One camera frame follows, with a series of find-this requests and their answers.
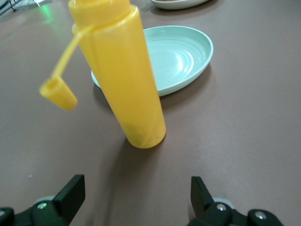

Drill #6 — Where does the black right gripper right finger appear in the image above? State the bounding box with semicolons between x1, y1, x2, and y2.
188;176;247;226

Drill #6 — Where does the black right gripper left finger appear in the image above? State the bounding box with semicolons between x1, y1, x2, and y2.
13;174;86;226

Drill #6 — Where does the yellow squeeze bottle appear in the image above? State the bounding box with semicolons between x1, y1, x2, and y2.
39;0;167;149

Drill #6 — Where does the beige plate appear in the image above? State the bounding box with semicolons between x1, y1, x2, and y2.
150;0;210;10

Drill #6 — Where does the mint green plate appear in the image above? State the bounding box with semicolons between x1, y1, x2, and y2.
91;25;214;97

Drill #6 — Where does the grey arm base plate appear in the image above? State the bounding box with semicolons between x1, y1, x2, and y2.
0;0;51;15

